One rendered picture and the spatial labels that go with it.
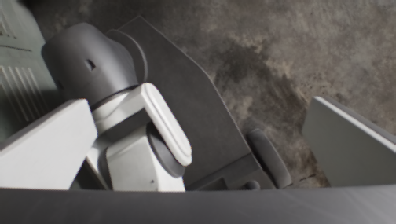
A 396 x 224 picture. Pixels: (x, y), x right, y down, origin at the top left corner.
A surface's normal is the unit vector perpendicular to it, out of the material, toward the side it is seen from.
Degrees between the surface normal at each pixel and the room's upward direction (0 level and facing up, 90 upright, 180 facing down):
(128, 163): 35
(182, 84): 0
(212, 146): 0
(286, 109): 0
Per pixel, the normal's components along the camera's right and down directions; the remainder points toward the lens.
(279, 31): -0.02, 0.14
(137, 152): -0.30, -0.37
